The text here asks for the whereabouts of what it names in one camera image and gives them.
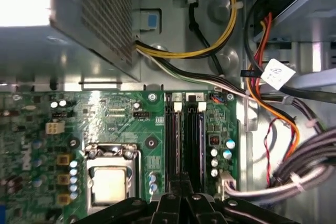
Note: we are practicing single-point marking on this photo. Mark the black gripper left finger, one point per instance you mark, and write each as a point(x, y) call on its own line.
point(168, 208)

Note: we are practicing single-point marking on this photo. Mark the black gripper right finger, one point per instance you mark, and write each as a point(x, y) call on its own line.
point(199, 208)

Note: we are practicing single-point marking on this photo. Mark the black RAM slot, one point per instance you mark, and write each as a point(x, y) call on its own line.
point(192, 140)
point(170, 140)

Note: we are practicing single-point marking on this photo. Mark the white-clip RAM slot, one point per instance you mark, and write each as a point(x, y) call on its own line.
point(202, 106)
point(177, 106)

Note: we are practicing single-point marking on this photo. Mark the white board connector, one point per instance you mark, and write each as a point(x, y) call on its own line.
point(227, 182)

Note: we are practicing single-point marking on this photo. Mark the metal locking lever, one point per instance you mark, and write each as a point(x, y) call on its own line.
point(138, 174)

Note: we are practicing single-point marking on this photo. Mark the silver CPU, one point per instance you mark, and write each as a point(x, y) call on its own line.
point(110, 186)

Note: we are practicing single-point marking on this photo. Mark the metal socket cover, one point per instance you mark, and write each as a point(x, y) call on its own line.
point(110, 162)

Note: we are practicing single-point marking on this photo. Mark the green motherboard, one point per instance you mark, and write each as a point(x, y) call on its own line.
point(118, 134)

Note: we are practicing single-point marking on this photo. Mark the white four-pin board socket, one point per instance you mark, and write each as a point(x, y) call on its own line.
point(55, 127)

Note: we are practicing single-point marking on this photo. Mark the blue release latch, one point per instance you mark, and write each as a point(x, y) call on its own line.
point(152, 21)

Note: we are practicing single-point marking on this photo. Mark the black open PC case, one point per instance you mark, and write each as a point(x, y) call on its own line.
point(183, 11)

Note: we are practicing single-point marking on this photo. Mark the grey power supply unit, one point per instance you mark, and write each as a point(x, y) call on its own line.
point(105, 11)

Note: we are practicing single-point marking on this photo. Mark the grey metal drive cage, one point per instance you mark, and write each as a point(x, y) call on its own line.
point(302, 11)

